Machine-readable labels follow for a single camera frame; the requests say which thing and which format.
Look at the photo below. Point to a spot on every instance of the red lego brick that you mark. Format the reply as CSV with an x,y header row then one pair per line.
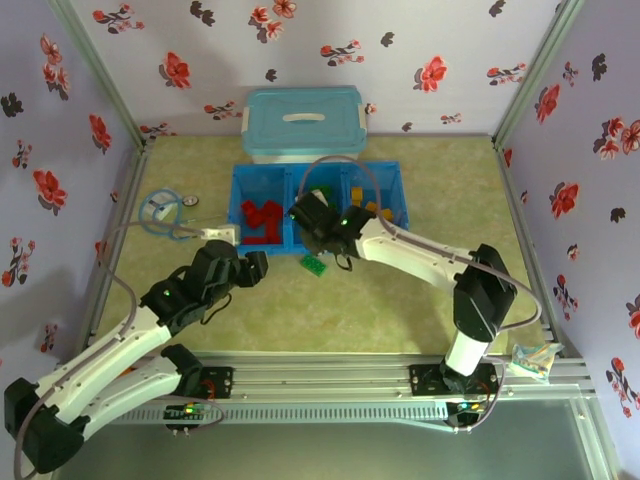
x,y
272,207
249,210
254,241
274,234

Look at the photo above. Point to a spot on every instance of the orange lego brick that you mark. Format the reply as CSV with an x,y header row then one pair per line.
x,y
356,194
388,215

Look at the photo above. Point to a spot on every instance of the orange rounded lego piece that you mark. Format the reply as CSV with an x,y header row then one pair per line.
x,y
371,206

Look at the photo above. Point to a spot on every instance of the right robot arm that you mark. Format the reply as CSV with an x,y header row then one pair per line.
x,y
410,250

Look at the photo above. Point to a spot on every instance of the blue stethoscope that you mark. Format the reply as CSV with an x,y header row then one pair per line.
x,y
190,201

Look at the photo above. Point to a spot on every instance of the blue three-compartment tray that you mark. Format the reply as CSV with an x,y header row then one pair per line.
x,y
260,175

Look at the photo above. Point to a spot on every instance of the blue lidded storage box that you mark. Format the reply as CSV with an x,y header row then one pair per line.
x,y
300,125

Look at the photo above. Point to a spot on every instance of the green circuit board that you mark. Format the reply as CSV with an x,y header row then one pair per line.
x,y
187,411
467,406

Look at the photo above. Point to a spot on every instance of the clear plastic bag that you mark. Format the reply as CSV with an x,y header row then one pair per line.
x,y
532,361

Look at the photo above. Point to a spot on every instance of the aluminium side rail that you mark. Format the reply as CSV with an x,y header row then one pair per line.
x,y
122,210
515,200

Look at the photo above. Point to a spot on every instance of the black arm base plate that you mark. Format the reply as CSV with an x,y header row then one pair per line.
x,y
220,382
422,380

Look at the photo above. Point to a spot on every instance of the aluminium frame rail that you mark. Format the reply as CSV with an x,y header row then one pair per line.
x,y
320,375

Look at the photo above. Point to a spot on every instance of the aluminium frame post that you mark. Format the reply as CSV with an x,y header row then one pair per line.
x,y
100,67
539,70

